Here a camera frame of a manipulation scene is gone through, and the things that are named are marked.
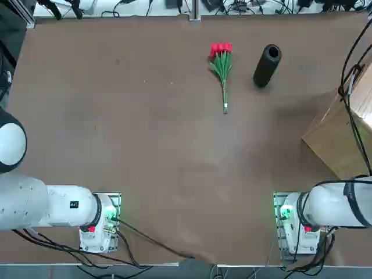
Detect aluminium profile rail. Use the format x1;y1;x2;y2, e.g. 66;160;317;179
4;0;36;29

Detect aluminium profile post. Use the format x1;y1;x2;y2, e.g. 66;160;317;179
189;0;202;22

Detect thick black table cable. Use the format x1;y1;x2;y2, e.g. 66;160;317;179
116;219;196;260

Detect wooden drawer box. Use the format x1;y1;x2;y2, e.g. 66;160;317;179
301;62;372;180

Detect black cylindrical vase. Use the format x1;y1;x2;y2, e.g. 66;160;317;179
253;44;282;88

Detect black tripod leg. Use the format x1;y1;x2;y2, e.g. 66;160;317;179
69;0;84;20
37;0;62;20

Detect red tulip bouquet green leaves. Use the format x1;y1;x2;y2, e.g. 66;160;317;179
209;42;234;115

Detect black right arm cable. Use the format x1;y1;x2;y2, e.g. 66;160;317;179
337;11;372;177

